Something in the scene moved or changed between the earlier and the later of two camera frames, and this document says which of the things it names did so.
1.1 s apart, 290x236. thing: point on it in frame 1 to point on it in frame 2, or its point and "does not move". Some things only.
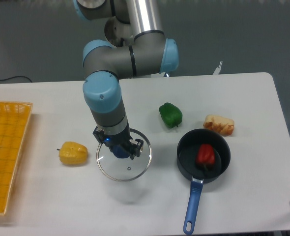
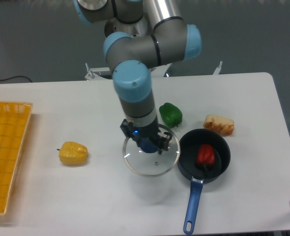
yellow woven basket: x=8 y=122 does not move
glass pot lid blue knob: x=126 y=169 to x=152 y=164
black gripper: x=123 y=138 to x=152 y=131
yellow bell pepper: x=72 y=153 does not move
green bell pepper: x=172 y=115 does not move
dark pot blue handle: x=186 y=149 does not move
